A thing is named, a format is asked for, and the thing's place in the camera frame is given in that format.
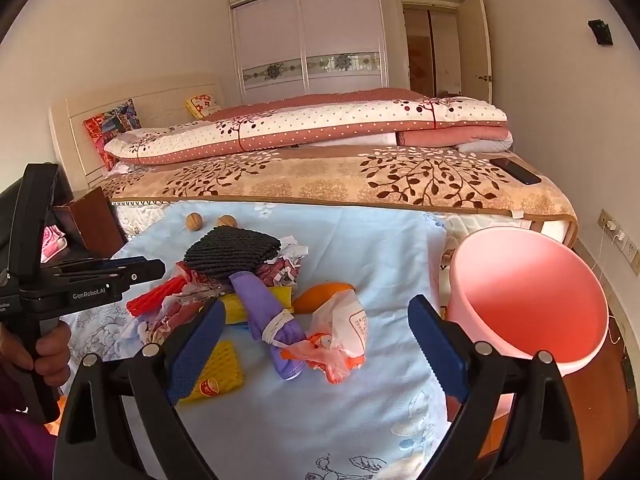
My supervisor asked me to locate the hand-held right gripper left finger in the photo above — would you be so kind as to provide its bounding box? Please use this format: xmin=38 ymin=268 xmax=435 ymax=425
xmin=52 ymin=297 xmax=227 ymax=480

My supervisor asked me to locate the black smartphone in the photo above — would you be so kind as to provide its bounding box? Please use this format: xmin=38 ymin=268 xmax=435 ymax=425
xmin=490 ymin=157 xmax=542 ymax=186

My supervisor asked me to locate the pink white wrapper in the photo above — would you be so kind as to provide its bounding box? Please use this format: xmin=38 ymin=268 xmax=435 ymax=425
xmin=134 ymin=280 xmax=221 ymax=347

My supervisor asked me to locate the white door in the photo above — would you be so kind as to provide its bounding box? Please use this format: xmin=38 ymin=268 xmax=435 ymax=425
xmin=457 ymin=0 xmax=493 ymax=104

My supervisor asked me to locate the purple cloth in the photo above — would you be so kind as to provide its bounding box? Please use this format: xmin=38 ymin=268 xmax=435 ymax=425
xmin=231 ymin=270 xmax=307 ymax=382

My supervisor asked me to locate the red foam net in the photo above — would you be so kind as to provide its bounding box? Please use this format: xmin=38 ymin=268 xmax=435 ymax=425
xmin=126 ymin=276 xmax=187 ymax=318

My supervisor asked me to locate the white orange plastic bag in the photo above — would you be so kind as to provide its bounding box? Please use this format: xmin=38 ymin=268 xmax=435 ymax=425
xmin=282 ymin=290 xmax=368 ymax=385

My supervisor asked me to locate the wall socket strip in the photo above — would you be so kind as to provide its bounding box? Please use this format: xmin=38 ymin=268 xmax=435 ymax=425
xmin=598 ymin=209 xmax=640 ymax=276

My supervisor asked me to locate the pink plastic bucket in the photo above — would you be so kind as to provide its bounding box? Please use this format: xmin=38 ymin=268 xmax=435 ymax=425
xmin=445 ymin=226 xmax=610 ymax=411

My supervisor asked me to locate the brown leaf pattern blanket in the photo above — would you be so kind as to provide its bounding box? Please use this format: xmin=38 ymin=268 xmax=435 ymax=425
xmin=100 ymin=145 xmax=578 ymax=248

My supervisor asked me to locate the cream headboard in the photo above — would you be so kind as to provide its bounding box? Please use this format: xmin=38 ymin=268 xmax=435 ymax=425
xmin=48 ymin=74 xmax=223 ymax=196

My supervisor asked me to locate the black wall device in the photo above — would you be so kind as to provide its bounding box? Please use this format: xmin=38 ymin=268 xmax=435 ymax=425
xmin=587 ymin=19 xmax=613 ymax=47

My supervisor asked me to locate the yellow floral pillow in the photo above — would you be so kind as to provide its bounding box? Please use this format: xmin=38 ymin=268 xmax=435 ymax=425
xmin=185 ymin=92 xmax=223 ymax=120

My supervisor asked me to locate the colourful printed pillow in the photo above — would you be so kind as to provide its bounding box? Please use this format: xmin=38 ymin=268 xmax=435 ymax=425
xmin=82 ymin=99 xmax=143 ymax=171

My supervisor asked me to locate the white sliding door wardrobe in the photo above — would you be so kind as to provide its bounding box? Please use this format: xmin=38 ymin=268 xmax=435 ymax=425
xmin=227 ymin=0 xmax=488 ymax=106

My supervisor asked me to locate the light blue cloth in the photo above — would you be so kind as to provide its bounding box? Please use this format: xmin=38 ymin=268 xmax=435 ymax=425
xmin=65 ymin=201 xmax=451 ymax=480

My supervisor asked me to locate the red white paper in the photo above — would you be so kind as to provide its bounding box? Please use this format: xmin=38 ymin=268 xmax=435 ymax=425
xmin=252 ymin=234 xmax=310 ymax=293

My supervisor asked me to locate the small orange fruit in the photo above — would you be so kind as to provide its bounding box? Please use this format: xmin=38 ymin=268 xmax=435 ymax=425
xmin=292 ymin=282 xmax=356 ymax=316

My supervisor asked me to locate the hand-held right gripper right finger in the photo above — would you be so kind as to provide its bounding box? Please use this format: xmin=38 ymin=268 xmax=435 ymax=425
xmin=407 ymin=295 xmax=586 ymax=480

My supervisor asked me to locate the folded pink dotted quilt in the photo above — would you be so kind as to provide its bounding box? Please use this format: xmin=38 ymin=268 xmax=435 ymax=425
xmin=105 ymin=87 xmax=516 ymax=166

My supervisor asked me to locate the person's purple clothing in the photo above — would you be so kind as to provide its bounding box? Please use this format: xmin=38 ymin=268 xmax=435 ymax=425
xmin=0 ymin=370 xmax=57 ymax=480

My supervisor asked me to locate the black foam net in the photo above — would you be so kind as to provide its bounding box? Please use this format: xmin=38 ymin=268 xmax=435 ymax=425
xmin=183 ymin=226 xmax=282 ymax=277

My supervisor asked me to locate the pink patterned item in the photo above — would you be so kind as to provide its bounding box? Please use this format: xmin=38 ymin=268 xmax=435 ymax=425
xmin=41 ymin=225 xmax=68 ymax=263

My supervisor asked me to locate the person's left hand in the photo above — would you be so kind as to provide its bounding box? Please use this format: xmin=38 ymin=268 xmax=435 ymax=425
xmin=0 ymin=317 xmax=72 ymax=388

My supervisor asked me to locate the white charging cable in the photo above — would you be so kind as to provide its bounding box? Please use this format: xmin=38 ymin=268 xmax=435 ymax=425
xmin=592 ymin=222 xmax=626 ymax=346

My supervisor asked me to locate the yellow foam net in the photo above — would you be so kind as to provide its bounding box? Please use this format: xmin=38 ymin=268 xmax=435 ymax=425
xmin=177 ymin=341 xmax=246 ymax=406

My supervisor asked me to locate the dark wooden nightstand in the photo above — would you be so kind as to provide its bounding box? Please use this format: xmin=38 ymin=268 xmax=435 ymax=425
xmin=52 ymin=187 xmax=126 ymax=261

